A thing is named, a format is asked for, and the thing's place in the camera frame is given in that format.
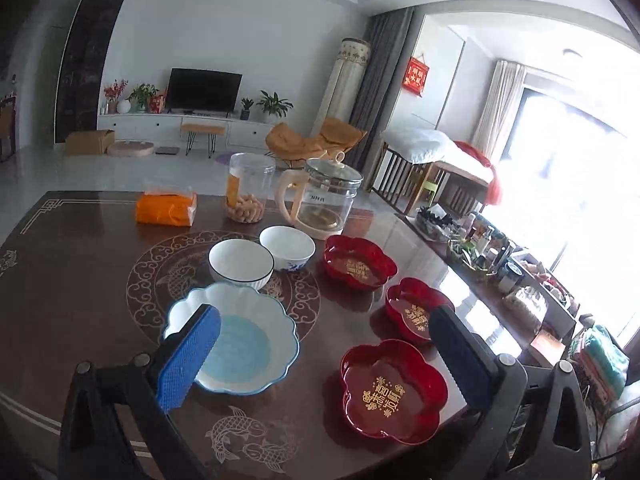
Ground red flower plate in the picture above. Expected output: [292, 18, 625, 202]
[385, 278, 454, 346]
[340, 339, 448, 446]
[322, 235, 398, 292]

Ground blue white scalloped bowl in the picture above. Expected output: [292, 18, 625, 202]
[163, 283, 299, 396]

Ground white bowl black rim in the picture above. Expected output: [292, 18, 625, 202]
[208, 238, 274, 290]

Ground tray of cosmetic bottles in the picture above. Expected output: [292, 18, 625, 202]
[414, 204, 526, 296]

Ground orange tissue pack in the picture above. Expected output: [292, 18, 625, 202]
[134, 190, 198, 228]

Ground white bowl blue flowers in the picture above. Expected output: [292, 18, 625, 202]
[259, 226, 316, 272]

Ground wooden crib with bedding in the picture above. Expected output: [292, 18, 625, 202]
[369, 126, 502, 211]

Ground round floor cushion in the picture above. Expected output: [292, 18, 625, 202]
[106, 140, 154, 158]

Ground cardboard box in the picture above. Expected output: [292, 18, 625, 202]
[64, 129, 115, 156]

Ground white tv cabinet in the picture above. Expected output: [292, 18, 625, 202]
[98, 113, 272, 152]

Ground small wooden stool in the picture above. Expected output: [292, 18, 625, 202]
[180, 122, 227, 158]

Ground green potted plant left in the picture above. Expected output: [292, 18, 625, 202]
[129, 84, 158, 113]

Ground green potted plant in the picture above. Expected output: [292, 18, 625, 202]
[129, 84, 158, 113]
[257, 90, 294, 124]

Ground red flowers vase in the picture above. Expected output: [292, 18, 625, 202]
[103, 79, 128, 114]

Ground small dark potted plant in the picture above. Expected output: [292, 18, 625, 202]
[240, 98, 254, 120]

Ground black flat television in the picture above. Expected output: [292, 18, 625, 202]
[166, 68, 242, 114]

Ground orange lounge chair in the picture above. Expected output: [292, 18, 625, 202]
[266, 117, 367, 169]

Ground white sheer curtain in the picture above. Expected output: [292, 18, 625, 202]
[472, 60, 527, 159]

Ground green potted plant right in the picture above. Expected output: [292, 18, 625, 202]
[257, 90, 294, 124]

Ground black display cabinet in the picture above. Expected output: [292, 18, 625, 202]
[53, 0, 124, 144]

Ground white standing air conditioner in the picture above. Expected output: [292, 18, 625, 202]
[311, 38, 371, 136]

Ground grey curtain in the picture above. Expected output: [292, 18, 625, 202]
[347, 6, 414, 171]

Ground glass kettle cream handle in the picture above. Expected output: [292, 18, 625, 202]
[274, 151, 362, 240]

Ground red wall hanging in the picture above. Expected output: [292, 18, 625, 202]
[402, 53, 430, 96]

